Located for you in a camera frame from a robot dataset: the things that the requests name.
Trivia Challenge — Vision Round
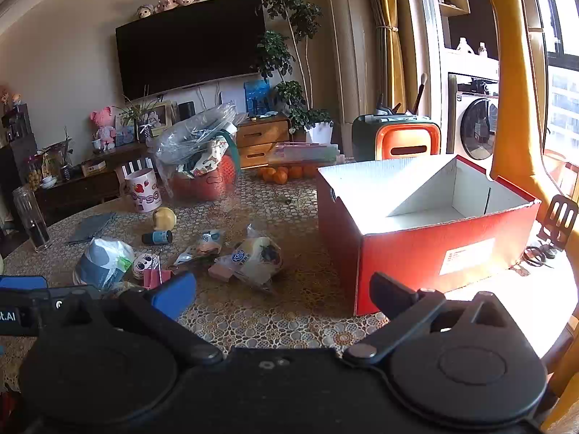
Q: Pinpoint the red mesh basket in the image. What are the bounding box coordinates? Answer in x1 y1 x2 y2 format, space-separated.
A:
168 154 240 202

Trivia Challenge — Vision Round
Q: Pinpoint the white plastic snack bag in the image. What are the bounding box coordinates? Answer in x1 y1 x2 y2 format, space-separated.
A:
73 237 135 291

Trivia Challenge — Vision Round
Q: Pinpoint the pink plush doll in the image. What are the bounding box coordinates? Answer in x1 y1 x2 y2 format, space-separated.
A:
89 106 118 152

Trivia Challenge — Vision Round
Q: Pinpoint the grass plant in vase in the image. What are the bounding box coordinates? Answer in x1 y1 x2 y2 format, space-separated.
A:
113 86 159 143

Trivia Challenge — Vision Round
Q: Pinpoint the dark wooden shelf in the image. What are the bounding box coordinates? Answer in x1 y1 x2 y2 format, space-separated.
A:
0 104 37 227

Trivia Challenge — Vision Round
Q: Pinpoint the white cardboard box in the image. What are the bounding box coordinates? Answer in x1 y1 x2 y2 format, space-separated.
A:
316 154 542 317

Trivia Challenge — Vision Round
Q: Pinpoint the small blue bottle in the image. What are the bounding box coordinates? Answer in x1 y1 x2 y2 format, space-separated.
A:
141 230 174 246

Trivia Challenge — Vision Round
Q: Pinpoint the yellow ball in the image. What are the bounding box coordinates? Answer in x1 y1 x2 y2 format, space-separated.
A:
151 207 177 231

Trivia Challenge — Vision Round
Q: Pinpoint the makeup brush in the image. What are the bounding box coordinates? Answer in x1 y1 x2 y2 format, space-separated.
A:
413 72 428 116

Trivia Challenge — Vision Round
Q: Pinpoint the grey cloth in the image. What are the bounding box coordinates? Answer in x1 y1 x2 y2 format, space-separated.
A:
67 212 118 246

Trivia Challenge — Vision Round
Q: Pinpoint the white egg face toy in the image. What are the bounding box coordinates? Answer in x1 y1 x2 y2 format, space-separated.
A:
132 253 159 280

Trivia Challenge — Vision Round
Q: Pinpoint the yellow giraffe figure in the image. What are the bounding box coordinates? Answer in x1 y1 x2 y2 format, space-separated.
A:
451 0 579 240

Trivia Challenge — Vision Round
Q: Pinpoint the black flat television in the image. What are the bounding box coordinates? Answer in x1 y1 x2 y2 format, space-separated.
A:
115 0 267 100

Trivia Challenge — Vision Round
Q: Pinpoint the orange and green storage bin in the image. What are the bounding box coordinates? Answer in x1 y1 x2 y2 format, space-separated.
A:
352 114 441 162

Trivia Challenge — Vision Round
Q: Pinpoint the yellow curtain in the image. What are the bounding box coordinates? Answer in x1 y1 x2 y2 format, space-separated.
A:
371 0 408 114

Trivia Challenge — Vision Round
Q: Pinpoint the tall green potted plant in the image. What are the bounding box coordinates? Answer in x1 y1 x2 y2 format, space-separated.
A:
254 0 335 132

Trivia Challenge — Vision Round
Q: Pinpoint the clear plastic bag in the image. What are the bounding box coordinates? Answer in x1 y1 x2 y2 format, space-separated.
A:
154 104 238 177

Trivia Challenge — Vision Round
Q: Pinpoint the blue printed box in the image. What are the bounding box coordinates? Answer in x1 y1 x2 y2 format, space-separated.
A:
244 79 271 116

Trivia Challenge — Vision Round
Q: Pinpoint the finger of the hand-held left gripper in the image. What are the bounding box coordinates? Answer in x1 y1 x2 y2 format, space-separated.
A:
0 275 49 291

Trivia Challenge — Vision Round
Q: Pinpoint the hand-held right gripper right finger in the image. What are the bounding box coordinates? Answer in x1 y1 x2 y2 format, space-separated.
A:
343 272 521 365

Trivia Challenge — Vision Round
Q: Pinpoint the dark wooden television cabinet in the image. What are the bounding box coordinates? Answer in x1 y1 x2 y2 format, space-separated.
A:
34 142 157 227

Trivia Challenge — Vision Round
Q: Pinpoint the white plant pot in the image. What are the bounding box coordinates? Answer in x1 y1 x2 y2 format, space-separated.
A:
307 121 334 144

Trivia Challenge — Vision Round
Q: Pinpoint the brown snack packet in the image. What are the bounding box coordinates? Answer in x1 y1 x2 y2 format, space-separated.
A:
174 230 225 267

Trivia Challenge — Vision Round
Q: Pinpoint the pink binder clip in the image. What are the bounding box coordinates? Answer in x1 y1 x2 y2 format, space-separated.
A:
144 268 175 289

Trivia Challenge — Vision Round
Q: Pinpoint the white printed mug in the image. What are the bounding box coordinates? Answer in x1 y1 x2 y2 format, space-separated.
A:
124 168 162 214

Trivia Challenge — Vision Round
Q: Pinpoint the clear glass bottle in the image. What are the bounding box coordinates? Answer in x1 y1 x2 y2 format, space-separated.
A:
13 185 52 252

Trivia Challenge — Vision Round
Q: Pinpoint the yellow snack packet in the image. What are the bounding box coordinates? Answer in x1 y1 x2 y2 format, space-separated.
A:
215 224 284 288

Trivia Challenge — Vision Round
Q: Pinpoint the wooden drawer cabinet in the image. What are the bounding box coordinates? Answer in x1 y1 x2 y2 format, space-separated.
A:
236 116 292 168

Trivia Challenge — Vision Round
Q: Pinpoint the pink clear plastic pouch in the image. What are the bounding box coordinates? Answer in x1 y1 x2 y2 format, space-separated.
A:
267 141 340 163

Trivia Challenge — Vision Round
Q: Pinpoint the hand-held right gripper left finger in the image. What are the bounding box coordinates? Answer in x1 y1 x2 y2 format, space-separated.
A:
56 271 224 365

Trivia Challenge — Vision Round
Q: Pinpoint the picture frame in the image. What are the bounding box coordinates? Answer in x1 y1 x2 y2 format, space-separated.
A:
138 101 173 139

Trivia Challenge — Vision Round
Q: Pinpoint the white washing machine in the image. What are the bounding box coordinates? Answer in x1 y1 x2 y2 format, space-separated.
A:
448 72 500 163

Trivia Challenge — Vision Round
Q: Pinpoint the black coiled cable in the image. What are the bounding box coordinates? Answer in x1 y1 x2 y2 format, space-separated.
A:
522 244 559 268

